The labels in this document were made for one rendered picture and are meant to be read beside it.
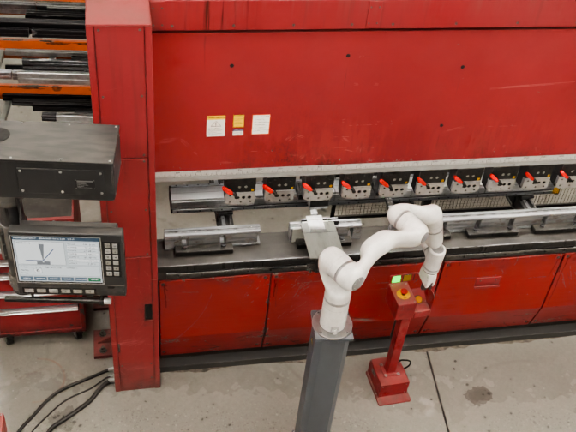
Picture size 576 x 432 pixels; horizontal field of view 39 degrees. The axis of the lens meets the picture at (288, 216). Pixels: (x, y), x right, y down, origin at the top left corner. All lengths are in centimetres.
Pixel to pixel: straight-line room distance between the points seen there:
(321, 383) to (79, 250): 137
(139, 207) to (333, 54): 112
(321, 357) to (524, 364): 178
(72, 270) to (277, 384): 177
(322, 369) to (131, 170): 130
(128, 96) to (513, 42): 177
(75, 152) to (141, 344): 159
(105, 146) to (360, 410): 235
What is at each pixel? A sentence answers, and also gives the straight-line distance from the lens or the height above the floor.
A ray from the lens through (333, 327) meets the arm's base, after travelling 378.
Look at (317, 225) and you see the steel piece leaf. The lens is 432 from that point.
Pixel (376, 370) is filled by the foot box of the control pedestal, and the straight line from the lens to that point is 486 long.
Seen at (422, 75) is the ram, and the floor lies 191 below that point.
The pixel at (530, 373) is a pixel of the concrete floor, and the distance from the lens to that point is 529.
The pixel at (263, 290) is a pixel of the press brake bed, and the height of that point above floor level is 64.
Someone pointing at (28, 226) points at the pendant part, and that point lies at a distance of 342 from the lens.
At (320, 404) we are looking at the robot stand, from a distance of 420.
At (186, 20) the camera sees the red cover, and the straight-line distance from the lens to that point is 350.
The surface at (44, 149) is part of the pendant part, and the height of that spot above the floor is 195.
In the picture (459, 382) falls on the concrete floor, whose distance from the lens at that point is 509.
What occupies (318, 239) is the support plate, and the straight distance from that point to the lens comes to 425.
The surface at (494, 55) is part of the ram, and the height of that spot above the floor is 201.
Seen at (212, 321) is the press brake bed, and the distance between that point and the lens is 458.
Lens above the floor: 388
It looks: 41 degrees down
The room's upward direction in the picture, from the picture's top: 7 degrees clockwise
